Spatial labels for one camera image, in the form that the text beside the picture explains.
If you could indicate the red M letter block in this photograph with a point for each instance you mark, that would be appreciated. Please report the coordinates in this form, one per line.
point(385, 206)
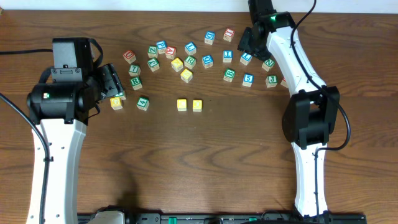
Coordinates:
point(284, 83)

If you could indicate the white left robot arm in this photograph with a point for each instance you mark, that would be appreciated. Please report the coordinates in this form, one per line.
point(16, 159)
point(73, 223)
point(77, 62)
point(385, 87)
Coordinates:
point(59, 110)

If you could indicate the blue d letter block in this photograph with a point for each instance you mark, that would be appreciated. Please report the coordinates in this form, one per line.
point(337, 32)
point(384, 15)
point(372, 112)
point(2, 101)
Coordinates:
point(209, 38)
point(207, 61)

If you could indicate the yellow block upper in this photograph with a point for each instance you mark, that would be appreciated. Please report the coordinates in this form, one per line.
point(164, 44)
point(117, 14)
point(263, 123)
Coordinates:
point(186, 75)

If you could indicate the blue I letter block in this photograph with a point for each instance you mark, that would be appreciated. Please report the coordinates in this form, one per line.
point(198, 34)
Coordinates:
point(227, 56)

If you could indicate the green V letter block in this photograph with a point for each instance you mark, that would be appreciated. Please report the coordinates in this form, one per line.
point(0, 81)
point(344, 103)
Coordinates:
point(121, 95)

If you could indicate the blue l letter block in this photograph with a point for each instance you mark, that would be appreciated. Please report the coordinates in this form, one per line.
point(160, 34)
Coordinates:
point(190, 48)
point(245, 58)

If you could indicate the green 7 number block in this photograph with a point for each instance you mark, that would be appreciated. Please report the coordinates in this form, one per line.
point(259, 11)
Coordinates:
point(134, 70)

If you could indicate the green r letter block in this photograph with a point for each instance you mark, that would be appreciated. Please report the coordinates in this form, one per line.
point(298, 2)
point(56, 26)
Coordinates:
point(190, 62)
point(136, 83)

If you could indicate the yellow O letter block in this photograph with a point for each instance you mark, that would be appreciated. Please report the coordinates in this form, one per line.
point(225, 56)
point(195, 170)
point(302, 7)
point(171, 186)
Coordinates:
point(197, 105)

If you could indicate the yellow G letter block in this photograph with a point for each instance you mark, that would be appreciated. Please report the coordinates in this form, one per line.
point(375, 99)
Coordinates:
point(116, 103)

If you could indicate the blue D letter block upper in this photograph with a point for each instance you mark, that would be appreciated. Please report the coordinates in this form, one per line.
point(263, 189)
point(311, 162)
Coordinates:
point(209, 38)

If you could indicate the yellow block beside R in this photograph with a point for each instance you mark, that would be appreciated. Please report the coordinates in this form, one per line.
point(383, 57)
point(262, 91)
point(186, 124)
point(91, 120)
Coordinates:
point(177, 64)

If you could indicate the green 4 number block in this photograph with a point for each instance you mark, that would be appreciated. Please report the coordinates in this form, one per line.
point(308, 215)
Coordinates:
point(143, 103)

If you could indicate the red I letter block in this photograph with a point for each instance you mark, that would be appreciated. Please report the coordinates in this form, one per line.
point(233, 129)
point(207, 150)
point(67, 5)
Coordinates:
point(228, 35)

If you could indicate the blue P letter block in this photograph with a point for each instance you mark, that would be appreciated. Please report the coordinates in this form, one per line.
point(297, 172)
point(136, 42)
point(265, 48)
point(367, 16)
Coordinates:
point(161, 46)

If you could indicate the red A letter block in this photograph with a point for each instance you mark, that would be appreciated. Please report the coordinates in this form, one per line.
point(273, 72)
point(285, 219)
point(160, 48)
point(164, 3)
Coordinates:
point(170, 52)

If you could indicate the red U letter block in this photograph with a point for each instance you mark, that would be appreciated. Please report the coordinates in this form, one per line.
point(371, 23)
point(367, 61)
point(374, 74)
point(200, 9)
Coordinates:
point(129, 56)

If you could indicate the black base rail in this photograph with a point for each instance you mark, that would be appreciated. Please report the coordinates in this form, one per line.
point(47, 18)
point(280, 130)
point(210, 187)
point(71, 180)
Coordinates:
point(266, 217)

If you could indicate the green N letter block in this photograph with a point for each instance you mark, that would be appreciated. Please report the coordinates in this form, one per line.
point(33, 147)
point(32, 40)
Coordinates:
point(268, 64)

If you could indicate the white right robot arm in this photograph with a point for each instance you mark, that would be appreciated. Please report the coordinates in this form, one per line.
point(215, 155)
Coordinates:
point(310, 115)

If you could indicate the blue 5 number block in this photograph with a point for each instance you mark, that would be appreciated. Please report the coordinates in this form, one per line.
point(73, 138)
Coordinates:
point(247, 80)

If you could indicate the blue D letter block lower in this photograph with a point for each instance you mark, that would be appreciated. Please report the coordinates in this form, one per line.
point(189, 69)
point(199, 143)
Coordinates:
point(207, 61)

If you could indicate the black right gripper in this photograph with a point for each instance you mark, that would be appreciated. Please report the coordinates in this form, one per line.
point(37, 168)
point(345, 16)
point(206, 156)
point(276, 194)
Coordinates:
point(249, 43)

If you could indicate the yellow C letter block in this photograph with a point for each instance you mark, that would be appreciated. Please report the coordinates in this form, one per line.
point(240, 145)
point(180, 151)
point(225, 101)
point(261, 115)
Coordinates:
point(181, 104)

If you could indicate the green Z letter block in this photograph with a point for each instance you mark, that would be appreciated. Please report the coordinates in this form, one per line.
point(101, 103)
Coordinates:
point(152, 51)

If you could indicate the green J letter block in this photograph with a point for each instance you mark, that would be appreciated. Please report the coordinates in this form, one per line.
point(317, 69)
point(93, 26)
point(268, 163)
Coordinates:
point(271, 81)

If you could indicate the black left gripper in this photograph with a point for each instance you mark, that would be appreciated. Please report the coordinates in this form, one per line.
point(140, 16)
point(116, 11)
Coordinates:
point(111, 81)

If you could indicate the green B letter block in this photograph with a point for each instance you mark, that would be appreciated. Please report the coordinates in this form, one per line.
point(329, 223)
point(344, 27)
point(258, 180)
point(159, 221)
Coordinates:
point(229, 75)

